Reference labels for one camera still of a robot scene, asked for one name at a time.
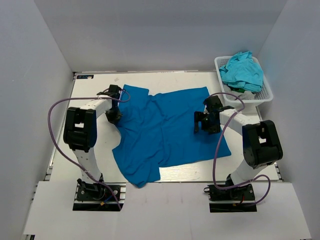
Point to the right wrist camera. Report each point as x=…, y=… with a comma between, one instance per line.
x=213, y=104

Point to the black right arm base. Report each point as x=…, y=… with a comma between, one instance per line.
x=235, y=200

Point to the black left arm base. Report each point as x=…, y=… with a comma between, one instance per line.
x=97, y=198

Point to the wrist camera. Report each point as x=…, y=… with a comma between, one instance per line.
x=213, y=104
x=113, y=91

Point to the grey t shirt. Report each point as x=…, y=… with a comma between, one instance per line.
x=247, y=95

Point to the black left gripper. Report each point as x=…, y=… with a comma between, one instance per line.
x=113, y=116

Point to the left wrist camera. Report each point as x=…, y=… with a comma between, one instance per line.
x=113, y=91

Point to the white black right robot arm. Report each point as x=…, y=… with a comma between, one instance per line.
x=261, y=145

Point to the light blue t shirt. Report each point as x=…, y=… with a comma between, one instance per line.
x=242, y=72

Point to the blue label sticker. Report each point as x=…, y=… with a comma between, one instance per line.
x=85, y=77

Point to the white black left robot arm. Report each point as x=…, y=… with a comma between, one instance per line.
x=81, y=133

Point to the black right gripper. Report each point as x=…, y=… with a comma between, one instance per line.
x=203, y=121

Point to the white plastic basket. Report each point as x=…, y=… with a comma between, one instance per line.
x=265, y=95

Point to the green garment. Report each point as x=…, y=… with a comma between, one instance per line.
x=238, y=90

